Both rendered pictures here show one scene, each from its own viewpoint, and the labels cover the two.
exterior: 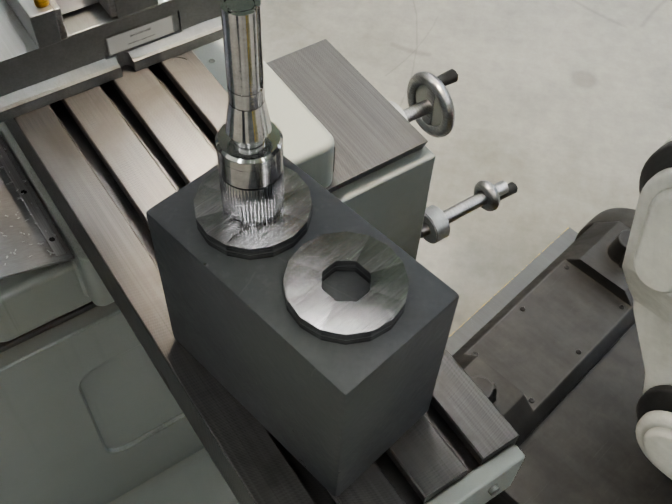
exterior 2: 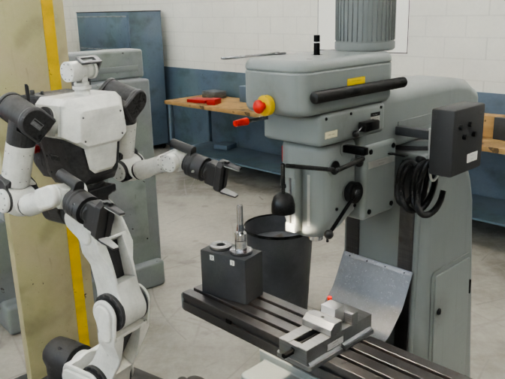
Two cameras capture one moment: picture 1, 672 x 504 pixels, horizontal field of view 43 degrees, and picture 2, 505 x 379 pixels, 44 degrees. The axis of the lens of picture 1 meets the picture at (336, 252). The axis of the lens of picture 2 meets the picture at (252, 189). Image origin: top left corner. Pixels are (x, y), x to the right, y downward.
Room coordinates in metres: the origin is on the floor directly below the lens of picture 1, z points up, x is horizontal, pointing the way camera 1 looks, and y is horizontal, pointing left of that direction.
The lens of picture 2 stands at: (2.70, -0.18, 2.04)
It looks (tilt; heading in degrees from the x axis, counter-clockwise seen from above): 16 degrees down; 173
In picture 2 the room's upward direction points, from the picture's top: 1 degrees counter-clockwise
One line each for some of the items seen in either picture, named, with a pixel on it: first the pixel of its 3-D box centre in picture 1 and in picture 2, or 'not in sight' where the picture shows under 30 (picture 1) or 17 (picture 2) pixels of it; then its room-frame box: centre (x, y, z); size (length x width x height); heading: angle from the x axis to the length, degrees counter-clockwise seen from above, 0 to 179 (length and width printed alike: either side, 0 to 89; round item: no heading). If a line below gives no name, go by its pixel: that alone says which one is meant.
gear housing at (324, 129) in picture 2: not in sight; (325, 119); (0.73, 0.32, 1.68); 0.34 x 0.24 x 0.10; 127
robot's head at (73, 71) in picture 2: not in sight; (79, 74); (0.52, -0.47, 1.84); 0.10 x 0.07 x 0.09; 138
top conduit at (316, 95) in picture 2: not in sight; (361, 89); (0.85, 0.40, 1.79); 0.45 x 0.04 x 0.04; 127
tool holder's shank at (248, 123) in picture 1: (245, 75); (240, 219); (0.42, 0.06, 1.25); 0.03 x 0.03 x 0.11
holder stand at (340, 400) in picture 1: (298, 313); (231, 270); (0.38, 0.03, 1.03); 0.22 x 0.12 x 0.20; 47
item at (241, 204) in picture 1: (251, 175); (240, 242); (0.42, 0.06, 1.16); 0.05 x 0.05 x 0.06
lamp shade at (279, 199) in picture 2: not in sight; (282, 202); (0.90, 0.15, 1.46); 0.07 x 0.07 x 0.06
